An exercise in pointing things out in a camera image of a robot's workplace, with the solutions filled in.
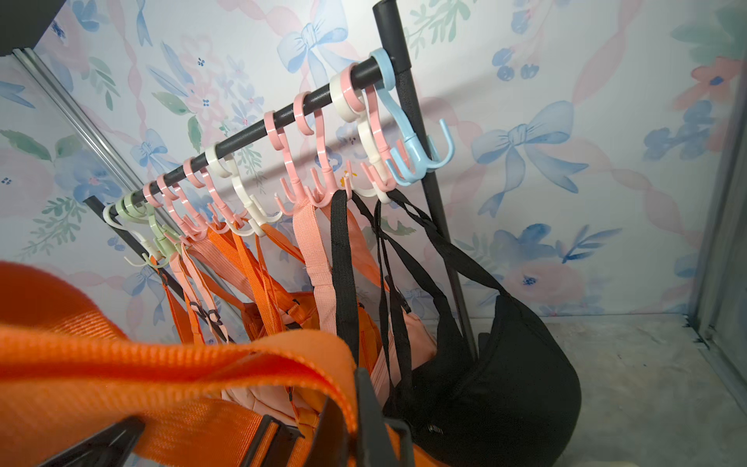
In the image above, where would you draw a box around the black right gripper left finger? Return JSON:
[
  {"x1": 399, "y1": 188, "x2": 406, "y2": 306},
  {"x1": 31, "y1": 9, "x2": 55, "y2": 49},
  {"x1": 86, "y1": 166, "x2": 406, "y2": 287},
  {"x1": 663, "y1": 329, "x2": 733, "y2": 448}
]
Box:
[{"x1": 40, "y1": 416, "x2": 146, "y2": 467}]

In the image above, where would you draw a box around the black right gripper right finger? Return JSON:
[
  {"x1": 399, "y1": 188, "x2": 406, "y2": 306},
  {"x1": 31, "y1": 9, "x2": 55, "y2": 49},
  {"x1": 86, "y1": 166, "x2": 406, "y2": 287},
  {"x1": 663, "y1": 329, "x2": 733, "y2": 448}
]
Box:
[{"x1": 354, "y1": 368, "x2": 416, "y2": 467}]

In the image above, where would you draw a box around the orange crossbody bag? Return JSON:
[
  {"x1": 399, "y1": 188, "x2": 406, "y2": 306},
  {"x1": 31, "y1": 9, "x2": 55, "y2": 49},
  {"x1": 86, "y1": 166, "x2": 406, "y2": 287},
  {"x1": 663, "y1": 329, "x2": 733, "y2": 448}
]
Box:
[{"x1": 0, "y1": 261, "x2": 451, "y2": 467}]

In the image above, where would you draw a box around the black crossbody bag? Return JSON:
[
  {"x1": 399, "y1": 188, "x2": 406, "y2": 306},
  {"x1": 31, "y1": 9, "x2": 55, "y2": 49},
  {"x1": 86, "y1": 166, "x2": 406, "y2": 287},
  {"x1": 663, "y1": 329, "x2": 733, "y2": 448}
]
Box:
[{"x1": 332, "y1": 192, "x2": 582, "y2": 466}]

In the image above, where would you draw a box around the pink crossbody bag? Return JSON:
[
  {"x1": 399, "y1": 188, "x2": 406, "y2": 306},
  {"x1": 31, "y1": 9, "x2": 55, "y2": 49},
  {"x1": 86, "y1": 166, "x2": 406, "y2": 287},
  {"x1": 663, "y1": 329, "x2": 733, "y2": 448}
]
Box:
[{"x1": 293, "y1": 200, "x2": 437, "y2": 407}]

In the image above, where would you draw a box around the orange sling bag middle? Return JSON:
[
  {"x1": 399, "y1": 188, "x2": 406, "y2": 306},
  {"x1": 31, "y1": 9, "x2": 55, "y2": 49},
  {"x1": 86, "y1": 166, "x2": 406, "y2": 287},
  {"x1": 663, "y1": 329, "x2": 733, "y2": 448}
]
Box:
[{"x1": 191, "y1": 226, "x2": 382, "y2": 375}]

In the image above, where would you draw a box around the white plastic hook left end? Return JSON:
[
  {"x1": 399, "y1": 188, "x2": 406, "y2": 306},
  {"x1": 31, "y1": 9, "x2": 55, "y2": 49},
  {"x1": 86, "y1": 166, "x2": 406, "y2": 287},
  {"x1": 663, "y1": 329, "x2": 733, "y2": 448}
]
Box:
[{"x1": 102, "y1": 204, "x2": 167, "y2": 270}]

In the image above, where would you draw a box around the green plastic hook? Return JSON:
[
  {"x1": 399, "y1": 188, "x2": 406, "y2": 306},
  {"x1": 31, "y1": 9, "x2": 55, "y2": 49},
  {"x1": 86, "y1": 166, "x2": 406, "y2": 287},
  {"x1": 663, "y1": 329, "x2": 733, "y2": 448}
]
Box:
[{"x1": 115, "y1": 192, "x2": 179, "y2": 269}]

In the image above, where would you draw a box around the white plastic hook middle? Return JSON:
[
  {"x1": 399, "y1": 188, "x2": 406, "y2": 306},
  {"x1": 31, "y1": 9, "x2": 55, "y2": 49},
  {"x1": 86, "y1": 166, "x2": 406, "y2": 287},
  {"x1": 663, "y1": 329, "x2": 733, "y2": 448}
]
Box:
[{"x1": 204, "y1": 145, "x2": 282, "y2": 237}]

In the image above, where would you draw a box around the light blue plastic hook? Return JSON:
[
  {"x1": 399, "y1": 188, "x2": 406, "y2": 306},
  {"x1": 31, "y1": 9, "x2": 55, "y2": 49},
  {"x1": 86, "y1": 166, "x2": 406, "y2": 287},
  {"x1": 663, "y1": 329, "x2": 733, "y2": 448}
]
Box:
[{"x1": 370, "y1": 48, "x2": 455, "y2": 186}]

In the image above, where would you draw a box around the black metal garment rack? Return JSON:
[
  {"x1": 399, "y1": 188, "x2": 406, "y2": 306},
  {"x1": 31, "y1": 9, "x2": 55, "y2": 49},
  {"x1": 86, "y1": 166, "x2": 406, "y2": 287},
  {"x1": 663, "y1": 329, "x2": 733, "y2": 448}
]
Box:
[{"x1": 85, "y1": 1, "x2": 478, "y2": 360}]

